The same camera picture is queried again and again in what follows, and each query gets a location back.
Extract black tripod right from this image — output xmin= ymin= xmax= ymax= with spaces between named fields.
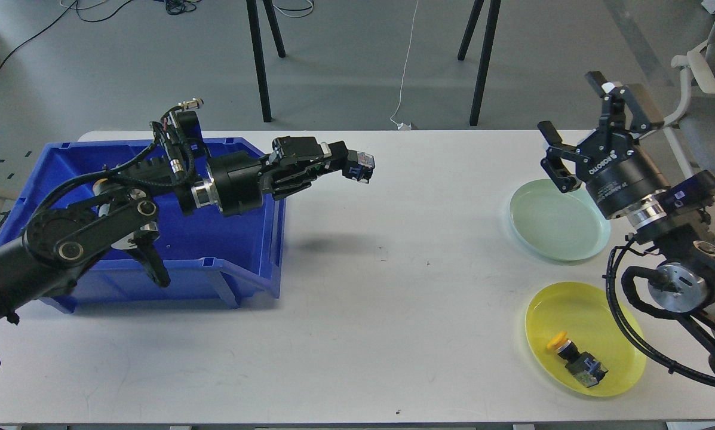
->
xmin=456 ymin=1 xmax=502 ymax=126

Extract black tripod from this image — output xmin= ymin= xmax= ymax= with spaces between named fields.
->
xmin=456 ymin=1 xmax=502 ymax=126
xmin=246 ymin=1 xmax=286 ymax=123

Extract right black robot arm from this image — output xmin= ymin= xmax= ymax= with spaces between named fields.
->
xmin=538 ymin=71 xmax=715 ymax=387

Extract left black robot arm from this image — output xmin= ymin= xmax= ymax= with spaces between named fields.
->
xmin=0 ymin=98 xmax=376 ymax=324

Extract light green plate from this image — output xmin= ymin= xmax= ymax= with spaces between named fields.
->
xmin=508 ymin=179 xmax=612 ymax=262

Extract white cable on floor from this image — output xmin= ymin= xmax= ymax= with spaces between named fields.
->
xmin=390 ymin=0 xmax=422 ymax=131

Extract black tripod left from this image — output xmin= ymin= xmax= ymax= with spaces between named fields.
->
xmin=246 ymin=1 xmax=286 ymax=123

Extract blue plastic bin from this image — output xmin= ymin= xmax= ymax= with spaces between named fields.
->
xmin=0 ymin=140 xmax=284 ymax=313

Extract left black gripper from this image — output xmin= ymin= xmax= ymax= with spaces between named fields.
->
xmin=190 ymin=136 xmax=349 ymax=217

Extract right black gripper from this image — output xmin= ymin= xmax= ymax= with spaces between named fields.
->
xmin=537 ymin=71 xmax=671 ymax=219

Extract white grey chair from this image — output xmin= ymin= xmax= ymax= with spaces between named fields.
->
xmin=663 ymin=22 xmax=715 ymax=177

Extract green push button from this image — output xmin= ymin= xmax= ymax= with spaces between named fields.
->
xmin=342 ymin=150 xmax=375 ymax=183

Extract yellow plate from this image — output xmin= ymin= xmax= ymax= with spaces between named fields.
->
xmin=524 ymin=281 xmax=647 ymax=397

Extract black cables on floor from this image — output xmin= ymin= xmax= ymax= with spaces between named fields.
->
xmin=0 ymin=0 xmax=316 ymax=96

